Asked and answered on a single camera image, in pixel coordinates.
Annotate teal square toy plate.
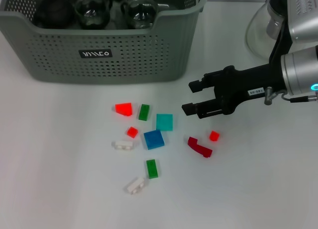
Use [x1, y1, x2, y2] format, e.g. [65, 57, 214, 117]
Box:
[156, 113, 174, 132]

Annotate blue square toy plate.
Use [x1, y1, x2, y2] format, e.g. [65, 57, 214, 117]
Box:
[143, 129, 166, 151]

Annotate green toy brick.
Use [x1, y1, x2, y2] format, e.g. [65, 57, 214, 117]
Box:
[146, 159, 159, 179]
[138, 104, 151, 121]

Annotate grey-green perforated storage bin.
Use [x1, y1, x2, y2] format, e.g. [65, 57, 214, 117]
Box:
[0, 0, 209, 84]

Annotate white toy brick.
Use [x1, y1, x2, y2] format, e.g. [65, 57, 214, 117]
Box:
[124, 177, 146, 195]
[111, 140, 135, 152]

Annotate right arm cable with connector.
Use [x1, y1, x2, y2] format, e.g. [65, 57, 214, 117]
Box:
[263, 86, 318, 105]

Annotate dark red curved block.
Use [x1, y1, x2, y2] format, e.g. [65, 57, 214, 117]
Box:
[187, 136, 214, 158]

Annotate small red square block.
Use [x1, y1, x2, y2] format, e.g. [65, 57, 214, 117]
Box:
[126, 126, 139, 139]

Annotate glass teacup with black holder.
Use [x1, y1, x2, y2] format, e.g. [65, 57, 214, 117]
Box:
[74, 0, 112, 30]
[120, 0, 159, 30]

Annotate glass carafe with black handle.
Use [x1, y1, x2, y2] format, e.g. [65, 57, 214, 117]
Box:
[245, 0, 294, 66]

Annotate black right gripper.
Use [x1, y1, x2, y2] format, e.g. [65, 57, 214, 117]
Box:
[181, 64, 287, 119]

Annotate red sloped toy block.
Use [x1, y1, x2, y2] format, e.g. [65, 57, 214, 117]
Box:
[115, 102, 134, 117]

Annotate black clay teapot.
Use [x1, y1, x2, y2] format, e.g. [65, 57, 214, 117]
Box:
[33, 0, 77, 30]

